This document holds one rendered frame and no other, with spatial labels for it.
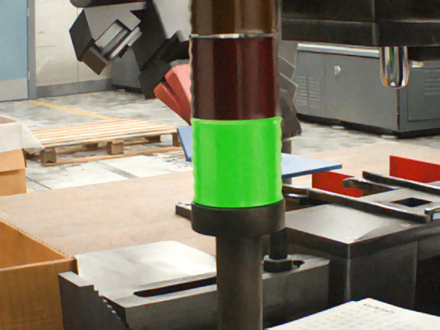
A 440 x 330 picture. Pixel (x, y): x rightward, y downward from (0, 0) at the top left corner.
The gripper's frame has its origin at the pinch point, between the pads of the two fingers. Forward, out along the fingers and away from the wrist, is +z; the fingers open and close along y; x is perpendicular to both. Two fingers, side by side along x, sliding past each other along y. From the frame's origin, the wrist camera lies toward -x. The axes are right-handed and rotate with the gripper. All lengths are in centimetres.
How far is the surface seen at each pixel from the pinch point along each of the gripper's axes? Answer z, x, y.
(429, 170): 8.1, 23.4, 2.0
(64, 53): -477, 447, -913
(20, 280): 13.5, -29.0, 15.8
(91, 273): 11.0, -17.9, 3.0
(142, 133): -203, 294, -522
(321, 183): 5.8, 11.9, -2.5
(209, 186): 17, -29, 41
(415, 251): 19.9, -5.8, 26.6
